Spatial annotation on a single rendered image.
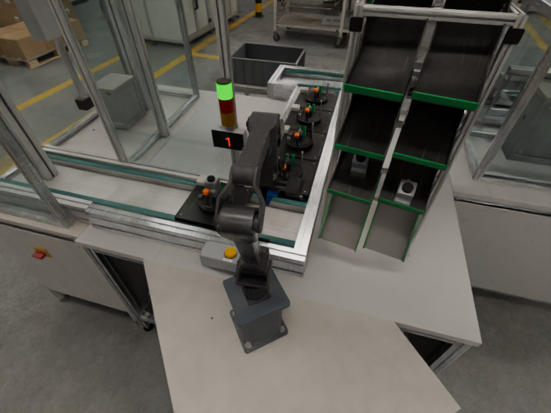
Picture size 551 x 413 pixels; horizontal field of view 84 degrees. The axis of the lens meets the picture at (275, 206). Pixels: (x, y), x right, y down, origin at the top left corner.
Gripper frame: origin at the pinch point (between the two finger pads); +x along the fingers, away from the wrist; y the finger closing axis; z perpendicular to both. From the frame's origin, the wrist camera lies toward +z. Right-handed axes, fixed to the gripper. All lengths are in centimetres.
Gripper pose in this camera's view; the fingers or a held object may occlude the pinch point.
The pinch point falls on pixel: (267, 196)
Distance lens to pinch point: 84.0
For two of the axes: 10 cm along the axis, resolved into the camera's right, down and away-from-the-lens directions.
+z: 2.7, -6.9, 6.7
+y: -9.6, -1.9, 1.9
